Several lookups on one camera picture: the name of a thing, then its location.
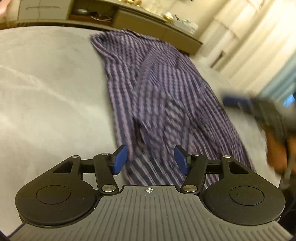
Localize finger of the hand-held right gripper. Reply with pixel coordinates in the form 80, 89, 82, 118
221, 92, 253, 114

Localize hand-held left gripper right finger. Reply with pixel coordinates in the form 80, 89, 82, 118
174, 145, 250, 194

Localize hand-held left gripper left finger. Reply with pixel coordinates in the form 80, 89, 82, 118
53, 145, 128, 193

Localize navy plaid shirt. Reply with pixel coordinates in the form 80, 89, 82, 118
90, 29, 256, 186

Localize person's right hand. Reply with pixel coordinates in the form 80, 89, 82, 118
263, 127, 289, 171

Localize white standing air conditioner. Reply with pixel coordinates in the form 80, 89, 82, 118
208, 30, 262, 79

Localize cream curtain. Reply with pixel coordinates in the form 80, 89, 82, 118
243, 0, 296, 107

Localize white lace cover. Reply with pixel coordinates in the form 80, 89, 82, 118
214, 0, 285, 40

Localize white storage box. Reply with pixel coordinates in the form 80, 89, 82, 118
173, 15, 199, 33

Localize long grey television cabinet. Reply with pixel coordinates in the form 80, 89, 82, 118
17, 0, 203, 55

